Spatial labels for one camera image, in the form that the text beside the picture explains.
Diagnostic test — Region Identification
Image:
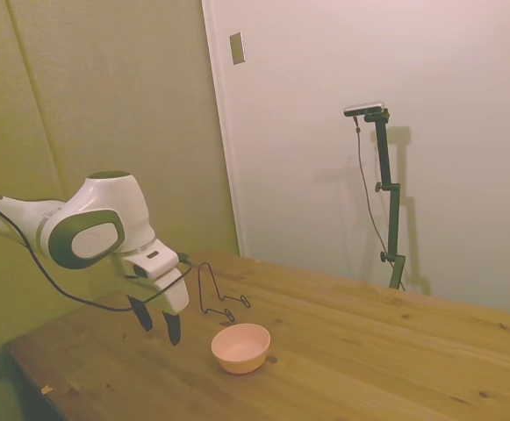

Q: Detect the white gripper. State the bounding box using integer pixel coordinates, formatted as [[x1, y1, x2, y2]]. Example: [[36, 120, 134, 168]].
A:
[[125, 267, 190, 348]]

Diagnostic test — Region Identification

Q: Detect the pink bowl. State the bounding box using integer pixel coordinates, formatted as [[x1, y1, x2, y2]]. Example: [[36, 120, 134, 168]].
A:
[[211, 322, 272, 375]]

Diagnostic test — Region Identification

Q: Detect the black wire bowl rack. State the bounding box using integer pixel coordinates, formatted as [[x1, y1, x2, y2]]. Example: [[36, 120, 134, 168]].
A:
[[197, 261, 253, 324]]

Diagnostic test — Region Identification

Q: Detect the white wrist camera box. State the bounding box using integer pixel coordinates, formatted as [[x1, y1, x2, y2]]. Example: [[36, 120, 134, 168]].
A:
[[122, 256, 181, 282]]

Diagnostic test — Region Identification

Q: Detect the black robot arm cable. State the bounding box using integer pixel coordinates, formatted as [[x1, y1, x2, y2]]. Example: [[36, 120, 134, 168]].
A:
[[0, 189, 193, 312]]

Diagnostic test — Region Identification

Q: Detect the dark jointed camera stand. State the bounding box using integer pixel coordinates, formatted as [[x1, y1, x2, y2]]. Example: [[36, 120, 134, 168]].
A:
[[363, 109, 407, 290]]

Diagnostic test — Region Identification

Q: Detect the grey wall switch plate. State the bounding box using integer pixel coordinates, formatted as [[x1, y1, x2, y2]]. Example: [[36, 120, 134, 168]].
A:
[[229, 32, 247, 67]]

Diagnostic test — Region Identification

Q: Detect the grey camera on stand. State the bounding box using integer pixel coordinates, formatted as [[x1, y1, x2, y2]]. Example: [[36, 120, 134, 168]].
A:
[[343, 101, 385, 118]]

